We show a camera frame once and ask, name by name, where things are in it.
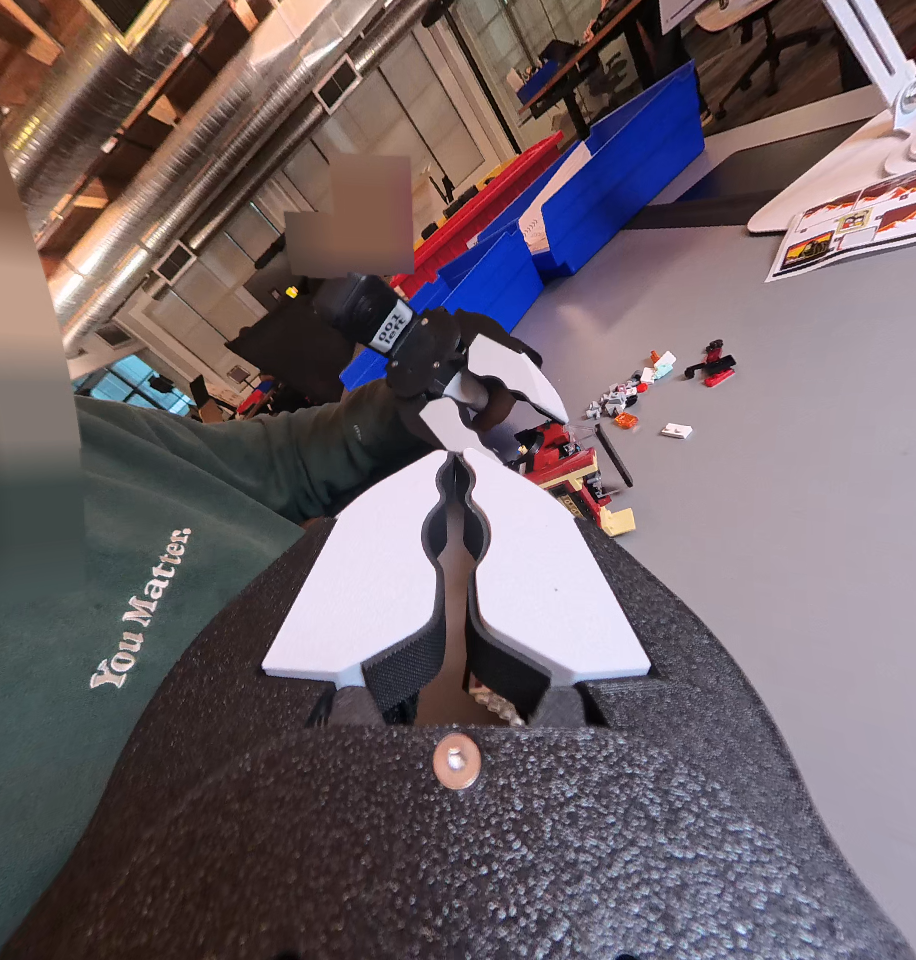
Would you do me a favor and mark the blue storage bin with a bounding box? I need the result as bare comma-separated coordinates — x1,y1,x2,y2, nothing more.
437,227,546,336
340,351,400,393
518,60,708,280

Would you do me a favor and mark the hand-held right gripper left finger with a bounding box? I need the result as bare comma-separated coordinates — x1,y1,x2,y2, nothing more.
261,448,459,689

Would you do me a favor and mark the pile of small loose bricks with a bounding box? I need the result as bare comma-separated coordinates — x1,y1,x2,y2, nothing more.
584,348,680,418

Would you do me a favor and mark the white folded paper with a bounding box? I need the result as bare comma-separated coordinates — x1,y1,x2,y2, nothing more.
518,141,592,255

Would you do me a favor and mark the red and tan brick truck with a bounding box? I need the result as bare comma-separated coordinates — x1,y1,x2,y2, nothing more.
469,420,639,727

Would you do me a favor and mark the red storage bin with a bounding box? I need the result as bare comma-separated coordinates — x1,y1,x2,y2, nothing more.
389,133,565,295

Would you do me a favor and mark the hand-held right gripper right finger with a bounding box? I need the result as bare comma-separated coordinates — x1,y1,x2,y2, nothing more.
459,447,654,687

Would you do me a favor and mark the white desk stand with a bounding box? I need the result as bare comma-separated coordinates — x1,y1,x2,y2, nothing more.
746,0,916,236

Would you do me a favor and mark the grey desk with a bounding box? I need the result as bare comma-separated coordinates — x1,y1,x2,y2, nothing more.
293,97,916,960

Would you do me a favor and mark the person's left forearm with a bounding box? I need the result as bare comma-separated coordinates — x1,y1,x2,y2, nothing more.
225,378,436,526

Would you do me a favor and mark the wooden work table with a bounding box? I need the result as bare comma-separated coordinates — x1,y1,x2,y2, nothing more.
516,0,699,144

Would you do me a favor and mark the printed sticker sheet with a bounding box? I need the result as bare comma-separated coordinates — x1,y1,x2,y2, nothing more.
764,159,916,284

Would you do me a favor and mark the green sweatshirt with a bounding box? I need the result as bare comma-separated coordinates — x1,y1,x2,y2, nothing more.
0,393,331,960

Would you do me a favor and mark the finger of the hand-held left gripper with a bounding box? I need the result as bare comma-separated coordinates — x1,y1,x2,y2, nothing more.
418,396,501,464
465,332,571,426

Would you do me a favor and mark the silver air duct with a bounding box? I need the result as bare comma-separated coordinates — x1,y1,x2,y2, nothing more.
4,0,301,226
49,15,444,346

